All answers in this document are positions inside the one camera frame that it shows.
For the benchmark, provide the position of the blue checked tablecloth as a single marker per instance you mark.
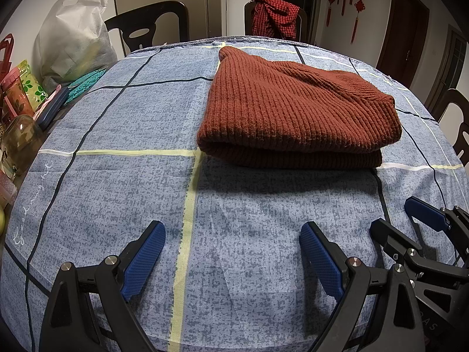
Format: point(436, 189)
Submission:
point(110, 154)

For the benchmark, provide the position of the white plastic bag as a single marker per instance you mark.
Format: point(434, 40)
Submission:
point(73, 44)

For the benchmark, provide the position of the brown wooden door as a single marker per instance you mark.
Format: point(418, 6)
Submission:
point(403, 29)

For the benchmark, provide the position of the rust red knit sweater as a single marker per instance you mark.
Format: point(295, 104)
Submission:
point(293, 110)

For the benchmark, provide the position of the red checked cloth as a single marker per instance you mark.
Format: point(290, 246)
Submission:
point(274, 16)

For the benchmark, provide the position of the green fruit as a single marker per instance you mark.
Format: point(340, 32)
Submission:
point(2, 222)

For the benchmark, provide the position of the red gift bag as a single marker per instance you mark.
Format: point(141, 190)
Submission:
point(5, 55)

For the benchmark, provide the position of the dark wooden chair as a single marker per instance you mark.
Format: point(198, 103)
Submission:
point(172, 14)
point(247, 18)
point(445, 102)

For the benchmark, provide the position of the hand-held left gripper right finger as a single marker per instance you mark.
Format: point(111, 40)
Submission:
point(320, 260)

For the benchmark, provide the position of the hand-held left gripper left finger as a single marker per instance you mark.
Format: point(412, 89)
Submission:
point(144, 256)

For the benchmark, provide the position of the blue and pink case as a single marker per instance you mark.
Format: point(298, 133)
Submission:
point(53, 104)

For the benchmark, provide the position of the pink plastic packet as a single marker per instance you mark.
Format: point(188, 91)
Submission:
point(6, 189)

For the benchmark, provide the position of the teal woven mat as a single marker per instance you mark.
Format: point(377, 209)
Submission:
point(86, 84)

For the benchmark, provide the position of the grey glazed door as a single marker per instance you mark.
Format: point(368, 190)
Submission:
point(447, 69)

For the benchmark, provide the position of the green leaf print bag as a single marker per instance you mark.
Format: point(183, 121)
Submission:
point(33, 88)

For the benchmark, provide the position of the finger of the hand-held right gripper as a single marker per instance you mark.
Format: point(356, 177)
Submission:
point(395, 240)
point(425, 209)

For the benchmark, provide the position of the glass jar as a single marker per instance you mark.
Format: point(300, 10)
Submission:
point(22, 143)

